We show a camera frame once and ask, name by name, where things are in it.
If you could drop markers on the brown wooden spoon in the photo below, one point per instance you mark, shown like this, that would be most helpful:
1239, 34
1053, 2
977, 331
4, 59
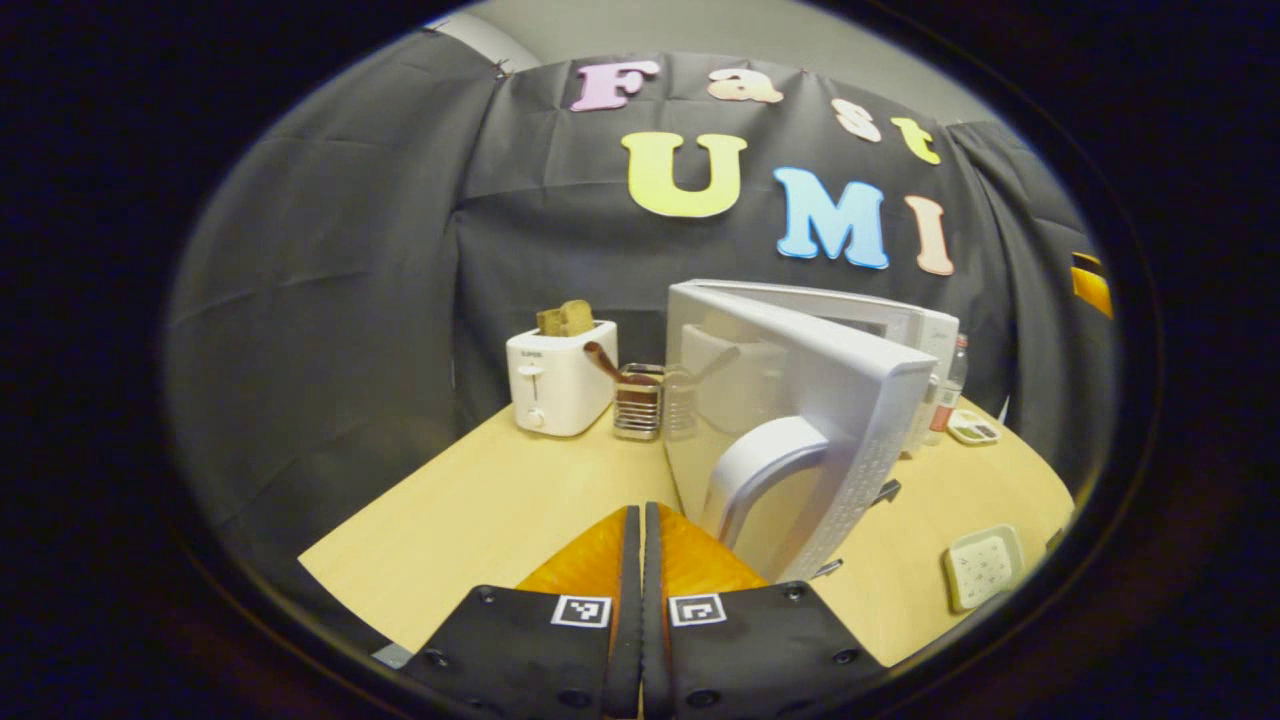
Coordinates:
605, 362

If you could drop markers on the clear bottle red label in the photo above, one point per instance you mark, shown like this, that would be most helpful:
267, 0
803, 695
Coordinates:
946, 395

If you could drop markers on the metal utensil holder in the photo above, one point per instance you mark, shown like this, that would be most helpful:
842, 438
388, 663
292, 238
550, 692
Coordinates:
640, 405

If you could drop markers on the white microwave oven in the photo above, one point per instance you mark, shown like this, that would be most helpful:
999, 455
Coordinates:
860, 400

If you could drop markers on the brown bread slice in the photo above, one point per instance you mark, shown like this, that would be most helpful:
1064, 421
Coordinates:
566, 318

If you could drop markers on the white toaster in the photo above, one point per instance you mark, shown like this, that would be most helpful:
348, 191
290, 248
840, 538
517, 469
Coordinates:
560, 385

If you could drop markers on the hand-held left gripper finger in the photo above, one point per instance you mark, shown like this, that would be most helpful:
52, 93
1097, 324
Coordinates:
630, 600
652, 600

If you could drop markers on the white divided dish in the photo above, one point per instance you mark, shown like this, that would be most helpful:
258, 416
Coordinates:
972, 428

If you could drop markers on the pale green tray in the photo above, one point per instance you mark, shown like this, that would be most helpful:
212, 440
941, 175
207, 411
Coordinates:
985, 566

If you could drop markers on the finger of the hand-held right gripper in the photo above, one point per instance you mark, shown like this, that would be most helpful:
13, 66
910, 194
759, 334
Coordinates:
1092, 290

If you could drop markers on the black backdrop cloth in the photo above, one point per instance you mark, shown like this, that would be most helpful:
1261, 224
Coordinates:
350, 250

